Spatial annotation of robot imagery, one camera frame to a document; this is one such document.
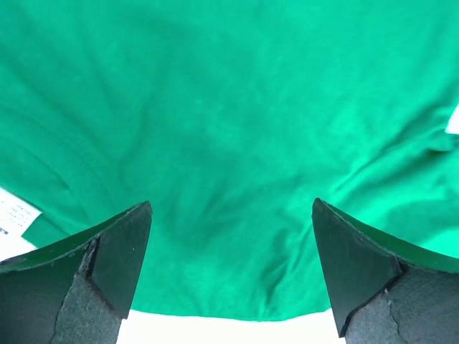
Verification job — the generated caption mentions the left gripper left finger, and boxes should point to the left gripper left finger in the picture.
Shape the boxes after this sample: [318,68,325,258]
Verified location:
[1,201,152,343]

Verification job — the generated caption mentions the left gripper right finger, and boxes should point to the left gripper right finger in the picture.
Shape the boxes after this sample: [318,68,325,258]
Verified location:
[312,199,458,343]

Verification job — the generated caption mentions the green t shirt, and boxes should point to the green t shirt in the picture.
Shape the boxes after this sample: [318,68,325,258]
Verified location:
[1,1,458,321]

